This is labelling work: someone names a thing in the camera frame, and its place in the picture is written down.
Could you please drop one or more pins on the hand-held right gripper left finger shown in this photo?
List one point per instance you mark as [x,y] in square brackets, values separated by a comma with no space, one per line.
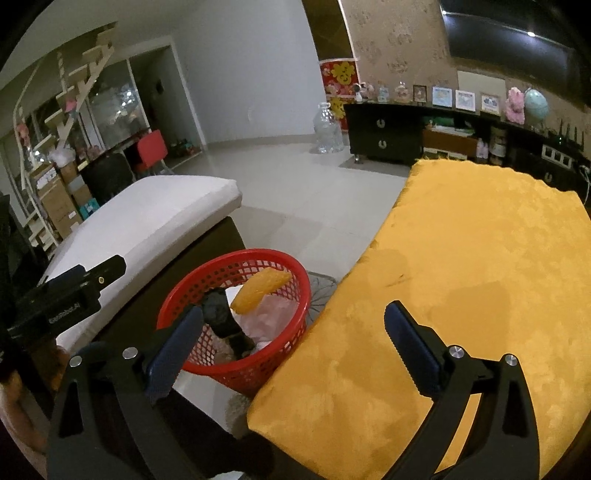
[173,353]

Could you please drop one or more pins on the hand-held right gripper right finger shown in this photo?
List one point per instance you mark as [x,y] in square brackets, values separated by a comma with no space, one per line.
[411,344]

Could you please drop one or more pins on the black plastic bag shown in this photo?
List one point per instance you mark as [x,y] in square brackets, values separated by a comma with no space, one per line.
[221,314]

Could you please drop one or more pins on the red plastic mesh basket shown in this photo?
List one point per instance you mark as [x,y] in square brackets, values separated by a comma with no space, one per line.
[249,378]

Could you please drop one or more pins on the clear plastic wrap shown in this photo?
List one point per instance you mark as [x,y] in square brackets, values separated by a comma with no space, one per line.
[272,321]

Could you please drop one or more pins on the yellow foam fruit net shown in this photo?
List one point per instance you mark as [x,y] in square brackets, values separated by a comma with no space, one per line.
[258,288]

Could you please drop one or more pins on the person's left hand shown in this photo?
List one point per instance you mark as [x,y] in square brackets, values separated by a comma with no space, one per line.
[53,369]

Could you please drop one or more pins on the grey fuzzy object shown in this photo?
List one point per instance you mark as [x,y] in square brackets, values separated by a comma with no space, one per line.
[238,413]

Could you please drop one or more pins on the yellow tablecloth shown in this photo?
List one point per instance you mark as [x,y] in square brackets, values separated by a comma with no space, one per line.
[461,254]

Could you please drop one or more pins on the stack of cardboard boxes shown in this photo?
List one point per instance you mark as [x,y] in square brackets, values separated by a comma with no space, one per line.
[57,203]

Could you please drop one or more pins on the sofa with white cushion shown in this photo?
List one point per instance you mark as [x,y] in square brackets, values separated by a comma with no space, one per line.
[138,217]

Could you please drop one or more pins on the black chair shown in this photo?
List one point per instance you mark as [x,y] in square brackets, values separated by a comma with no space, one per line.
[108,175]

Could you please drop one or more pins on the white plastic bag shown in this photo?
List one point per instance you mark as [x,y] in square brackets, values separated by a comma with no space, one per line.
[62,157]

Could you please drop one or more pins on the red chair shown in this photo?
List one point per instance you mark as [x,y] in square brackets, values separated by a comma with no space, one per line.
[152,147]

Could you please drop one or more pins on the small colourful toy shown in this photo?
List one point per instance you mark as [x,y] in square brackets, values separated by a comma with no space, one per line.
[183,148]

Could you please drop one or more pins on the wooden drawer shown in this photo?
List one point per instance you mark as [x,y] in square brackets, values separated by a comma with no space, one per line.
[448,142]

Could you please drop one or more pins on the black television cabinet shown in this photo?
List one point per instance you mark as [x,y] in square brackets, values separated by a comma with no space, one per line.
[378,134]

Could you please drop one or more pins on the round tin can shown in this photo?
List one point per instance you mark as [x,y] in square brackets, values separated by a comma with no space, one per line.
[497,142]

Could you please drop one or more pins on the green folded cloth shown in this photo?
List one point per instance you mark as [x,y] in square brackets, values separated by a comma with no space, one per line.
[445,124]

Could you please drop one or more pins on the clear plastic water jug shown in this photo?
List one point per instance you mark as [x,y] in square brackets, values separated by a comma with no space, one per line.
[328,131]

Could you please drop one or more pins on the white socket panel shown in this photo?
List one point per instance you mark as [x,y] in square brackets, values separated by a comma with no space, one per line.
[556,155]

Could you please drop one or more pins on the glass snow globe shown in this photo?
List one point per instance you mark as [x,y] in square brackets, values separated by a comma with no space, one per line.
[401,93]

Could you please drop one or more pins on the small blue ornament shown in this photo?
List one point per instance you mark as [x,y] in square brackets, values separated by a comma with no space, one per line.
[383,94]

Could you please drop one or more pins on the small white toy figure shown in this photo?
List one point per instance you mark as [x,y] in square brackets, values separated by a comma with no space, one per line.
[358,93]

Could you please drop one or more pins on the small pink pig ornament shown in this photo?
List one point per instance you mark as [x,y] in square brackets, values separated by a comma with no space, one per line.
[370,91]

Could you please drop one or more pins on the black wifi router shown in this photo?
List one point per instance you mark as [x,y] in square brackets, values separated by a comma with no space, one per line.
[565,138]

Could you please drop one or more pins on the pink plush toy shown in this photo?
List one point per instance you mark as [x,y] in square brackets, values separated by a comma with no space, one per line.
[515,106]

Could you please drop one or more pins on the white wooden staircase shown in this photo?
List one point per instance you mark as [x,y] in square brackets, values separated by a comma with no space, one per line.
[99,48]

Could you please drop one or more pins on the pale blue desk globe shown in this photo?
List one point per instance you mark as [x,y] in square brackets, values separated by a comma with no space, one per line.
[535,104]

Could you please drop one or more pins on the beige board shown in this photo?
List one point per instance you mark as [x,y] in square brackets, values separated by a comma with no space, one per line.
[480,82]

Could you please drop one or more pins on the black flat television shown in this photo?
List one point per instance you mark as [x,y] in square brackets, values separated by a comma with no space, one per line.
[508,41]

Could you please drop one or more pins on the dark picture frame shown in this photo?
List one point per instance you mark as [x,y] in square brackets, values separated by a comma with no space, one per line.
[419,95]

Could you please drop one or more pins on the red festive wall decoration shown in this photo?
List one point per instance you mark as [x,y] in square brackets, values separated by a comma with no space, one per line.
[339,76]

